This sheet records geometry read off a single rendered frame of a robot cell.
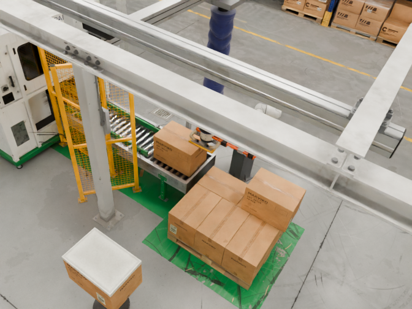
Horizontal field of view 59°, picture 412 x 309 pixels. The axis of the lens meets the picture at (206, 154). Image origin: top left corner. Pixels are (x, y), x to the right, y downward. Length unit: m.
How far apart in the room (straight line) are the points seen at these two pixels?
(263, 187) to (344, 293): 1.64
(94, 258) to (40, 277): 1.34
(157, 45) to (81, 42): 0.39
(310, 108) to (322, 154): 0.36
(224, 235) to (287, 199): 0.83
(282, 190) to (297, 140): 2.95
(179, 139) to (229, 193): 0.94
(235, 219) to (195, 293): 0.97
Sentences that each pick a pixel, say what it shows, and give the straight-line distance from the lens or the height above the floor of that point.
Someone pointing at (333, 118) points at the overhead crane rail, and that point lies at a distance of 1.70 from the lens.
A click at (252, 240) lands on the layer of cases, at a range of 4.35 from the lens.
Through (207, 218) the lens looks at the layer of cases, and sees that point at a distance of 4.43.
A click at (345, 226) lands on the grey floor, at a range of 5.60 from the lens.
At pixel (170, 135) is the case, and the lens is 4.78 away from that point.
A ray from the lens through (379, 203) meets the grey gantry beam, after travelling 1.49.
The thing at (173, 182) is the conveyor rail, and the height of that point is 0.49.
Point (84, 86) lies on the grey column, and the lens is 3.58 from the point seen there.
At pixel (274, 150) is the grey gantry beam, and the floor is 3.12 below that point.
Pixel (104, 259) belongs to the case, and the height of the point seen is 1.02.
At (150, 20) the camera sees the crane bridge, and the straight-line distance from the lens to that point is 2.66.
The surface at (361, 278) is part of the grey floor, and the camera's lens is 5.22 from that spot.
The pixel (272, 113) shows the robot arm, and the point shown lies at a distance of 4.46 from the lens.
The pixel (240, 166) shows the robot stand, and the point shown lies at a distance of 5.35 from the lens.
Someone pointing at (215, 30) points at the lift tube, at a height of 2.59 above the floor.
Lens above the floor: 4.11
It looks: 44 degrees down
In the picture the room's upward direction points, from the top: 7 degrees clockwise
